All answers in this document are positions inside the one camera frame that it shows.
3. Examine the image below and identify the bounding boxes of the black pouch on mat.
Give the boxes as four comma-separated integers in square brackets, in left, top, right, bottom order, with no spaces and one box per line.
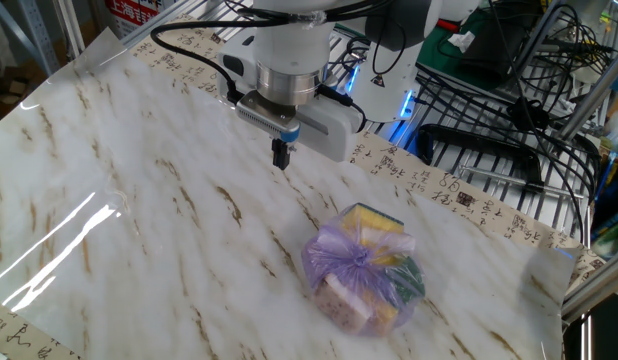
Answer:
[458,22,528,89]

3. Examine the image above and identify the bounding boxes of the green scouring pad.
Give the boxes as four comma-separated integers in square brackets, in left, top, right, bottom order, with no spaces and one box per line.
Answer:
[388,254,426,304]

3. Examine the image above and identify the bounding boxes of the red and white printed box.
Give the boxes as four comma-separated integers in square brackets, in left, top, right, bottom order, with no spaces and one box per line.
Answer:
[104,0,179,40]

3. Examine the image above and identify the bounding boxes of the silver metal rod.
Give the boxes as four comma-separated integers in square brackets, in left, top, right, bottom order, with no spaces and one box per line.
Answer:
[458,164,585,199]

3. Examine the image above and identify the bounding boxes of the white metal post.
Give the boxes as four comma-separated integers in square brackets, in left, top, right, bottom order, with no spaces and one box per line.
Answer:
[52,0,86,59]

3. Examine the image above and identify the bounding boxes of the pinkish brown sponge block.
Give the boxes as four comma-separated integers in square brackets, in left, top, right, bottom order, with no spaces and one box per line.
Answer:
[313,273,373,335]

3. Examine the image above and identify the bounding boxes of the grey perforated shelf upright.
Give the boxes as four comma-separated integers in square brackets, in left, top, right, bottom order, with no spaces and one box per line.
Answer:
[0,0,61,76]

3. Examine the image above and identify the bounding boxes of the long black camera cable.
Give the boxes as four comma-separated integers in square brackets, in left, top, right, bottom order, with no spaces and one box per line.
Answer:
[149,17,295,106]

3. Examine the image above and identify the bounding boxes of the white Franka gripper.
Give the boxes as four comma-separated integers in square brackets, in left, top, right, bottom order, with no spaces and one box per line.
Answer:
[216,33,366,171]

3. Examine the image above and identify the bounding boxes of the yellow sponge with green pad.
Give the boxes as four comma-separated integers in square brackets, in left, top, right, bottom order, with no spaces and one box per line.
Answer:
[341,202,405,237]
[361,294,400,336]

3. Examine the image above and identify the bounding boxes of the aluminium table frame rail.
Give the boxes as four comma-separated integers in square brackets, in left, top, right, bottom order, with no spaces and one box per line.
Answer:
[561,252,618,324]

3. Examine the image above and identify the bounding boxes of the purple plastic bag of sponges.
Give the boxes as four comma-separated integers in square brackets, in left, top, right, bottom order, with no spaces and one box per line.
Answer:
[301,202,426,337]

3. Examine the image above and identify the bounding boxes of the crumpled white paper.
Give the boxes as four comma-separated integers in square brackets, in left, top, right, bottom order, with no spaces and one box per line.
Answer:
[447,30,476,54]

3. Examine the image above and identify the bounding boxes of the colourful product packages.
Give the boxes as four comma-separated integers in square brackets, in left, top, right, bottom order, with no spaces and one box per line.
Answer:
[588,149,618,261]

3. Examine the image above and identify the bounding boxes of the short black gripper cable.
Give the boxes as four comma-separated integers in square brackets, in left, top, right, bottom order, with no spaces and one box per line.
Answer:
[317,83,366,132]

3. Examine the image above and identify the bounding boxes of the beige calligraphy print cloth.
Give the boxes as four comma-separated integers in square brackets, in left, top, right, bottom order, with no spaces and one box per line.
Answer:
[0,13,610,360]

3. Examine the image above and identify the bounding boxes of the green cutting mat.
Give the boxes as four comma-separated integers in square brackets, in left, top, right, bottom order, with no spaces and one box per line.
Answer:
[416,9,515,91]

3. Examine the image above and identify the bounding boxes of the glossy marble pattern sheet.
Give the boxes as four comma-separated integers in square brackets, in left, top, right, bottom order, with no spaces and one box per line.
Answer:
[0,27,578,360]

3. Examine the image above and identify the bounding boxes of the slanted aluminium profile post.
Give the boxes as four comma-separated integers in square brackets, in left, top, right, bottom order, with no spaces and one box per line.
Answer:
[558,49,618,142]

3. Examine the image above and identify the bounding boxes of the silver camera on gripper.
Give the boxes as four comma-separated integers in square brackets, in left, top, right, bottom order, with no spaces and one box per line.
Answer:
[235,89,301,145]

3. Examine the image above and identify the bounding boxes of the cardboard scrap pile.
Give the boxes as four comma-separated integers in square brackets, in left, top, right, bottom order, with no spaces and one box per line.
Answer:
[0,64,33,126]

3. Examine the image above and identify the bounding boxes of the thick black curved strap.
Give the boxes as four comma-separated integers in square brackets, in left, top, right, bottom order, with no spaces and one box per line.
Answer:
[416,123,544,187]

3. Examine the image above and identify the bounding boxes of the black cable knot adapter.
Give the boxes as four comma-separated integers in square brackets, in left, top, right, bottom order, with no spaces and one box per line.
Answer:
[506,97,550,134]

